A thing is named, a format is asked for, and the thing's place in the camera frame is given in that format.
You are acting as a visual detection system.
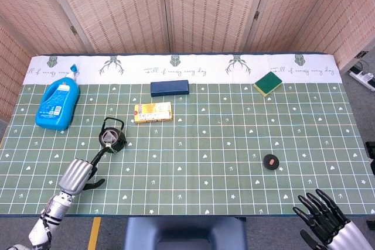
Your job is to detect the navy blue rectangular box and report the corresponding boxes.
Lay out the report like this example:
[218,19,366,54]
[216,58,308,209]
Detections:
[150,79,190,97]

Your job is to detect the green checked tablecloth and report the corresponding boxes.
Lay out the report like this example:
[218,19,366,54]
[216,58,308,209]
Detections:
[0,53,370,218]

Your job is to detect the grey pyramid tea bag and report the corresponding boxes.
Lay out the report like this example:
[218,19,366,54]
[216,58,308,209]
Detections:
[101,131,118,155]

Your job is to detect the black cast iron teapot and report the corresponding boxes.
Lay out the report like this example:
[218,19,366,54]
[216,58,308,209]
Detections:
[99,117,128,155]

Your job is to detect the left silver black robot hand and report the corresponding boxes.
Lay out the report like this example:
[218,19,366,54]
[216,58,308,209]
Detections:
[58,146,108,195]

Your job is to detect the white power strip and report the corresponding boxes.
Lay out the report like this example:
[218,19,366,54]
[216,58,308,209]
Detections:
[348,67,375,92]

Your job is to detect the blue detergent bottle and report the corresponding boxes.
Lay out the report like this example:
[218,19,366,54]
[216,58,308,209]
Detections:
[35,64,81,131]

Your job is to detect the yellow snack box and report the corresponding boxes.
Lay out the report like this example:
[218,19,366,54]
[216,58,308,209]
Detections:
[134,101,173,124]

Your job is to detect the woven bamboo folding screen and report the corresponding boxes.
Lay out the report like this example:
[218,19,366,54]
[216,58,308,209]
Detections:
[0,0,375,122]

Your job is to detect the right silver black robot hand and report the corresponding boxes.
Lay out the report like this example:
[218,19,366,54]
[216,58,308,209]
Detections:
[292,189,364,250]

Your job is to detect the green yellow sponge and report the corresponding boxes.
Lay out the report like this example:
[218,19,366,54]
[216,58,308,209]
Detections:
[253,71,284,98]

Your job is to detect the black round disc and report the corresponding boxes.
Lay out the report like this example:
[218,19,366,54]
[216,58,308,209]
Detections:
[262,153,279,170]

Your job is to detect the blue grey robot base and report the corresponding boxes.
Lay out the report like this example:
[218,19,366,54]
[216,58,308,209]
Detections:
[124,217,248,250]

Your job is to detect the black equipment at table edge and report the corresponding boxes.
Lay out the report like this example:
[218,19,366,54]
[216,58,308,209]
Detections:
[364,141,375,174]

